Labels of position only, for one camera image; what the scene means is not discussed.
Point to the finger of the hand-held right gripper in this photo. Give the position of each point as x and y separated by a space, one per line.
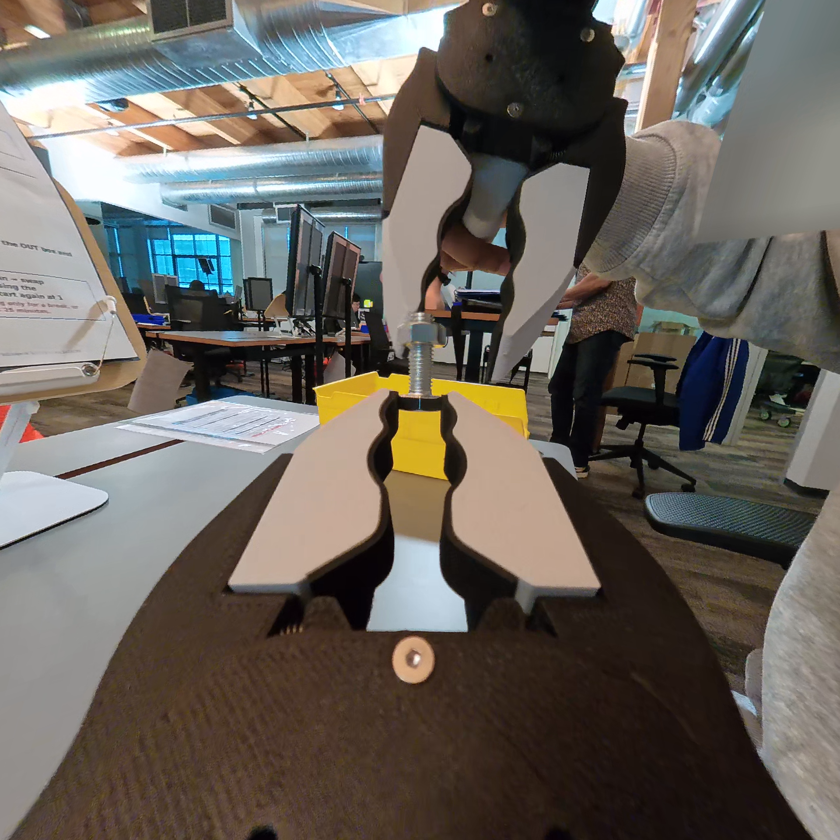
551 229
420 197

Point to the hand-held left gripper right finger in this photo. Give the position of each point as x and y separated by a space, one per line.
518 505

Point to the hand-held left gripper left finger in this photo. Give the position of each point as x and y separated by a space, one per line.
315 499

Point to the yellow plastic bin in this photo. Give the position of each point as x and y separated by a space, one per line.
341 394

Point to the silver nut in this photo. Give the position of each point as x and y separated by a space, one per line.
420 396

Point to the silver hex bolt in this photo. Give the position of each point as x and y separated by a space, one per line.
420 367

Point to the person's right forearm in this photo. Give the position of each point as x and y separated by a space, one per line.
689 262

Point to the wooden-edged standing desk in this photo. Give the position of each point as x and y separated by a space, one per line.
474 348

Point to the wooden-edged desk with black legs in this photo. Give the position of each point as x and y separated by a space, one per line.
262 338

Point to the grey desk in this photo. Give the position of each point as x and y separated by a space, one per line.
131 558

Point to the person's right hand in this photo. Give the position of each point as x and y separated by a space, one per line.
476 259

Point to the tall black monitor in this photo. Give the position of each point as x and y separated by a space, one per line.
305 262
340 275

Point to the laminated paper sheet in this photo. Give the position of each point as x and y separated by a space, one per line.
216 423

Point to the brown cardboard box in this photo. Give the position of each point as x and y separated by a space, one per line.
656 348

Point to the black office chair with armrests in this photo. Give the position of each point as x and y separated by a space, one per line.
640 397

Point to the small black monitor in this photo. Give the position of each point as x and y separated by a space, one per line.
258 294

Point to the grey cardboard panel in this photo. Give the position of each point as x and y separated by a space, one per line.
157 380

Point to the black mesh chair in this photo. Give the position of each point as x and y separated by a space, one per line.
722 525

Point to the blue striped jacket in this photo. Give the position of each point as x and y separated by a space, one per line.
712 394

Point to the blue-lit window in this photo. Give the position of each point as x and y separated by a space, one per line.
190 256

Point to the blue tray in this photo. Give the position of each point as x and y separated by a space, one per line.
153 319

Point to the wooden document stand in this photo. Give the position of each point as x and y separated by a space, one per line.
39 505

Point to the dark wheeled cart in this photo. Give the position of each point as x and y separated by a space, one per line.
787 394

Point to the red object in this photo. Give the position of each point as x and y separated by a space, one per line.
16 426

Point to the person's grey sweater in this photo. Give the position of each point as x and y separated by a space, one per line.
807 656

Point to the printed instruction paper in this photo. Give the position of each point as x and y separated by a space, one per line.
52 262

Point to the silver ventilation duct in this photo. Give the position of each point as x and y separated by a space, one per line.
262 164
275 191

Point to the wall air vent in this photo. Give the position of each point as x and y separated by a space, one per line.
223 216

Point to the large silver duct with vent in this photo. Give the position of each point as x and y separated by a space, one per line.
262 52

